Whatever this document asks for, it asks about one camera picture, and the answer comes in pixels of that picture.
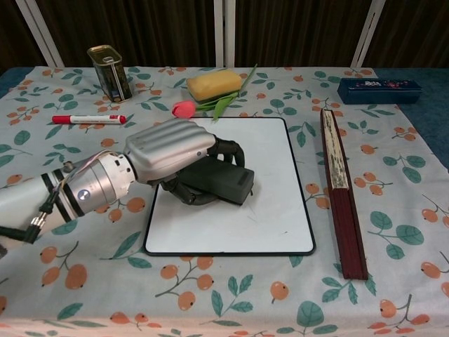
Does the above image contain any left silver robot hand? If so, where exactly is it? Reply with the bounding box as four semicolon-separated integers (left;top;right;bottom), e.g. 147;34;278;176
124;118;246;206

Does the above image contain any black board eraser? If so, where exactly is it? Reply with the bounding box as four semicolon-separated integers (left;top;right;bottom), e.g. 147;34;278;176
175;163;255;206

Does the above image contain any artificial red tulip flower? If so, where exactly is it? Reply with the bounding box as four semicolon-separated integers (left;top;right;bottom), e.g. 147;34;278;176
171;62;259;124

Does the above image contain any yellow sponge with green pad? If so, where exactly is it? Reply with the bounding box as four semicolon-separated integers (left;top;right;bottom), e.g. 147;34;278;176
185;69;243;104

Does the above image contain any red and white marker pen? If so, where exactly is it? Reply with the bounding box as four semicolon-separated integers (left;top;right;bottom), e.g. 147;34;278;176
51;114;127;125

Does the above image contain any open rectangular tin can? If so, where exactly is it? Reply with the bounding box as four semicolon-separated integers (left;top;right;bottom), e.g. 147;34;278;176
86;44;133;103

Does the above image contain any white board with black rim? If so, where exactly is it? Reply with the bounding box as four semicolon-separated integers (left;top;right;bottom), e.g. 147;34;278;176
144;117;316;256

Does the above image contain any dark pleated curtain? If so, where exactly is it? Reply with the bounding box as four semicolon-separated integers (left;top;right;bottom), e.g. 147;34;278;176
0;0;449;70

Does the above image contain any floral printed tablecloth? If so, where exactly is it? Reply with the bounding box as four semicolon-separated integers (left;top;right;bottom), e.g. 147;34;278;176
0;65;449;337

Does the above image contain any folded dark red fan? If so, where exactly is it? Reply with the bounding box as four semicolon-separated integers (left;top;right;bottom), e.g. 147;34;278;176
321;107;369;281

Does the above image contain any blue oblong printed box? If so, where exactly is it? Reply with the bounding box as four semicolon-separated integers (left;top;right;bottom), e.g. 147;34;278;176
337;77;424;105

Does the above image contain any white metal frame post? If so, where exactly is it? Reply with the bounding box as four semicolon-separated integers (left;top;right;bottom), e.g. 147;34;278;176
350;0;387;67
15;0;66;67
213;0;236;67

